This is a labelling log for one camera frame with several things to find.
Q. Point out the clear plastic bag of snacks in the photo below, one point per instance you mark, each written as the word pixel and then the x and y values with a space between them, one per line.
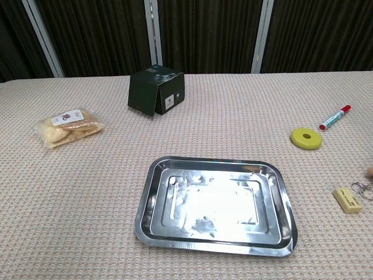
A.
pixel 68 128

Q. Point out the silver metal tray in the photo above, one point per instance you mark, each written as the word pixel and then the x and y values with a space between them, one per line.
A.
pixel 215 207

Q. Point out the dark green cardboard box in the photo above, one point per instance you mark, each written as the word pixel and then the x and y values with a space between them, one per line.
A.
pixel 151 93

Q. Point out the beige woven tablecloth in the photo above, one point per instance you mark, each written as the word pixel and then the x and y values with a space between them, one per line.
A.
pixel 87 204

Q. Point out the red-capped whiteboard marker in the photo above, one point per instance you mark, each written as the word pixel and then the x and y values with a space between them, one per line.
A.
pixel 333 118

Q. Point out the pale yellow eraser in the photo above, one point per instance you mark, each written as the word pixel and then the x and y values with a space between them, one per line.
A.
pixel 347 200

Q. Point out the small tan wooden object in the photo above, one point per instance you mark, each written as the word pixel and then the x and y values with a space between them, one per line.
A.
pixel 370 171

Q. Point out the grey curtain frame post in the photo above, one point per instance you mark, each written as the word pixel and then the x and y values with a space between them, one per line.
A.
pixel 43 38
pixel 262 36
pixel 153 32

